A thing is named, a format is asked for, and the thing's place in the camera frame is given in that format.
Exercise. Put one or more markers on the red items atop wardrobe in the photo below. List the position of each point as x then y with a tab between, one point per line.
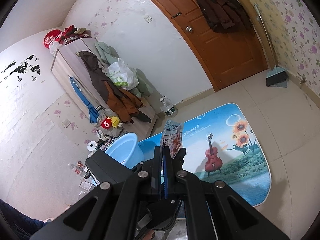
69	32

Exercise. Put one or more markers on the light blue plastic basin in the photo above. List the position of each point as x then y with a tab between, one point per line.
126	151

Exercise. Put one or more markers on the scenic printed table mat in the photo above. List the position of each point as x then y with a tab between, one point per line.
221	145

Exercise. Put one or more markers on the black world map decal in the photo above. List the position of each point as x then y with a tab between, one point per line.
16	72

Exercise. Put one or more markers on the broom with grey dustpan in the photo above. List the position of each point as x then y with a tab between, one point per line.
277	75

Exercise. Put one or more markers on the clear plastic water bottle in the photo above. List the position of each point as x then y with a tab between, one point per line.
167	106

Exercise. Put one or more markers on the brown orange hanging jacket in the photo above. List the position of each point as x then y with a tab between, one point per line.
122	102

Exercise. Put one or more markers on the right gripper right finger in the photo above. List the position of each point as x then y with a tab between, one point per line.
213	210

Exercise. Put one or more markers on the white wall switch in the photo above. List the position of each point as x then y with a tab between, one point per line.
148	18

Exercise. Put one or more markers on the white tape roll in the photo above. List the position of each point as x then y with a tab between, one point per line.
91	146

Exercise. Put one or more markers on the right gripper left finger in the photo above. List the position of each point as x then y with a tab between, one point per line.
109	211

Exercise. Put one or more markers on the duck print snack packet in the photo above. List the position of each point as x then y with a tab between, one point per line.
172	136

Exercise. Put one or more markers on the person's blue trouser leg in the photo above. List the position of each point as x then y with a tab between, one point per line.
16	225

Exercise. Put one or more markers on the light green hanging garment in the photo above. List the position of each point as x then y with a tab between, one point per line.
108	55

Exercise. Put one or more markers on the brown wooden door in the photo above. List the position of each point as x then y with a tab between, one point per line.
226	58

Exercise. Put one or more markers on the red round plush charm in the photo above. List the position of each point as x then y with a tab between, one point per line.
106	123

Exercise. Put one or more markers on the white green plastic bag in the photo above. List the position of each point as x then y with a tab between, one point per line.
122	75

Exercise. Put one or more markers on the yellow plush charm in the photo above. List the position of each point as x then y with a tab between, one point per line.
116	122

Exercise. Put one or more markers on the dark brown coat on door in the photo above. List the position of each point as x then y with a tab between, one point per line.
225	16

